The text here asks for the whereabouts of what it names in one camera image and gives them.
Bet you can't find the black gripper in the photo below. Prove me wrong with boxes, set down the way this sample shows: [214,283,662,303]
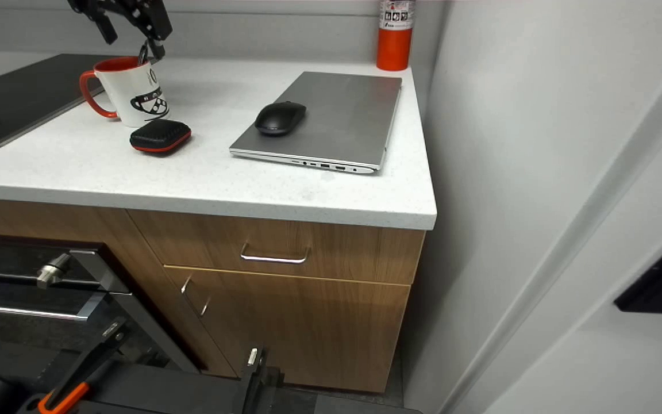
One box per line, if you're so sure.
[65,0,175,64]

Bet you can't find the white mug orange inside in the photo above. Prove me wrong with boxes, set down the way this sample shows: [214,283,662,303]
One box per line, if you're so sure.
[75,54,172,128]

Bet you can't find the black red earbud case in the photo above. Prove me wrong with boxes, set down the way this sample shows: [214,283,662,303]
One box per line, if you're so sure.
[128,117,194,160]

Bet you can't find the grey closed laptop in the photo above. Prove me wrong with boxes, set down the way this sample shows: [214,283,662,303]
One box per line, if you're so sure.
[0,50,120,156]

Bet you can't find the black computer mouse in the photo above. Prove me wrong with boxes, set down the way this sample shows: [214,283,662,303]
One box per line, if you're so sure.
[252,100,309,140]

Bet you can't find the silver closed laptop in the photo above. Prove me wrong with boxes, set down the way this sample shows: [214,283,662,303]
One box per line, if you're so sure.
[228,69,405,177]

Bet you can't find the silver oven knob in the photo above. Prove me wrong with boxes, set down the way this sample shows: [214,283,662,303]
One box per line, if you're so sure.
[35,250,74,289]

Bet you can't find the orange bottle white label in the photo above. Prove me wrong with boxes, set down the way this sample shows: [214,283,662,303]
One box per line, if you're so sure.
[374,0,418,74]

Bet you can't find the wooden drawer front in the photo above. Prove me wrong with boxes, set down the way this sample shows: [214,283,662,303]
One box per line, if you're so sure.
[128,211,428,288]

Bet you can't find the wooden cabinet door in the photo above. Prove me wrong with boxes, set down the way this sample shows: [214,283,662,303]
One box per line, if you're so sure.
[163,264,413,395]

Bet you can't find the orange black clamp tool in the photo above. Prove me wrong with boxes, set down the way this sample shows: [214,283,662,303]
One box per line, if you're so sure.
[17,319,132,414]

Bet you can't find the silver cabinet door handle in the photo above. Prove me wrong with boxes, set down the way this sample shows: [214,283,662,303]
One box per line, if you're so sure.
[176,271,214,317]

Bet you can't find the silver drawer handle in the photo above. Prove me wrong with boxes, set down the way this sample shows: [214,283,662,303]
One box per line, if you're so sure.
[238,241,310,266]

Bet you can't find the silver oven handle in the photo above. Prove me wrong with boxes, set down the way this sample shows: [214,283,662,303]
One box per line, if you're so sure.
[0,247,133,325]

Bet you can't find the black mount silver knob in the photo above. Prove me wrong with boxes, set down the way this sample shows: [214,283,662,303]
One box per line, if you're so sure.
[235,346,287,414]

